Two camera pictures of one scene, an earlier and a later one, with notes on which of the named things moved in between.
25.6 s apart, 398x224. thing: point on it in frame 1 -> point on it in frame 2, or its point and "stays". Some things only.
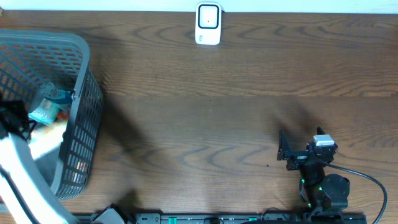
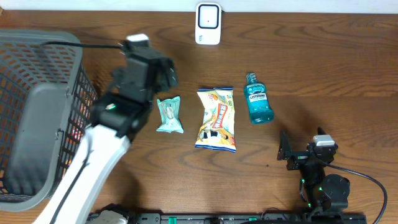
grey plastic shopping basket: (30, 61) stays
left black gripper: (16, 106) -> (160, 84)
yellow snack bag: (45, 139) -> (218, 131)
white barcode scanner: (208, 23) stays
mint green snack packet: (46, 112) -> (170, 109)
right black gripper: (298, 157) stays
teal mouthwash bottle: (62, 96) -> (257, 95)
